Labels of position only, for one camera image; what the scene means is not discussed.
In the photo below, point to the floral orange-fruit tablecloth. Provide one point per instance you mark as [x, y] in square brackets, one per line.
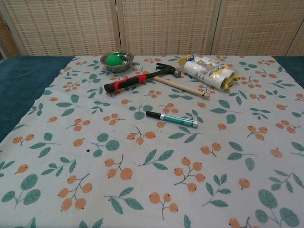
[152, 166]

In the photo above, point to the black marker cap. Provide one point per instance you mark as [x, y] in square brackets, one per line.
[152, 114]

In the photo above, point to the woven folding screen panel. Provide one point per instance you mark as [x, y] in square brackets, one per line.
[259, 26]
[66, 26]
[168, 26]
[4, 40]
[298, 47]

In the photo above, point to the black and red claw hammer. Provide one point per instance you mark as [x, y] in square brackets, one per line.
[128, 82]

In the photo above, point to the stainless steel bowl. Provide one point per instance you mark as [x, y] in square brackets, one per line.
[127, 60]

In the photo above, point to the wooden drumstick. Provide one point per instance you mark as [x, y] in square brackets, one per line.
[180, 87]

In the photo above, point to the small pen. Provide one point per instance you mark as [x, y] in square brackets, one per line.
[178, 120]

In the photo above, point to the white and yellow snack package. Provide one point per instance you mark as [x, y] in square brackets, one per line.
[204, 71]

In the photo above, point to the green ball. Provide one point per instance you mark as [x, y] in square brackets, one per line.
[113, 60]

